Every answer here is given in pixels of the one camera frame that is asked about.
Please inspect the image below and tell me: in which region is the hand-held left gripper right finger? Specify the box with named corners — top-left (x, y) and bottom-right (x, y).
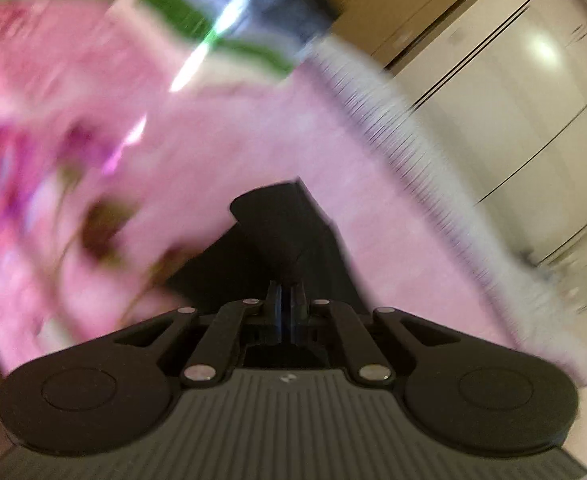
top-left (290, 284), bottom-right (461, 386)

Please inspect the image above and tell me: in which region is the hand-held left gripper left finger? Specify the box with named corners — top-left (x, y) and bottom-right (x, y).
top-left (113, 282), bottom-right (284, 387)

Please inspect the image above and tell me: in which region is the black garment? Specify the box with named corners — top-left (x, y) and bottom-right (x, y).
top-left (168, 177), bottom-right (364, 351)

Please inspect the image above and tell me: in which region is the pink rose-print blanket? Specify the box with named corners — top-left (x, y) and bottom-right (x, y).
top-left (0, 0), bottom-right (524, 376)

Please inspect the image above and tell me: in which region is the striped grey quilt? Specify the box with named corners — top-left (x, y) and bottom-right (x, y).
top-left (301, 42), bottom-right (587, 386)

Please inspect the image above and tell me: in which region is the cream wardrobe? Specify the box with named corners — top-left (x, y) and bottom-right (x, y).
top-left (323, 0), bottom-right (587, 271)

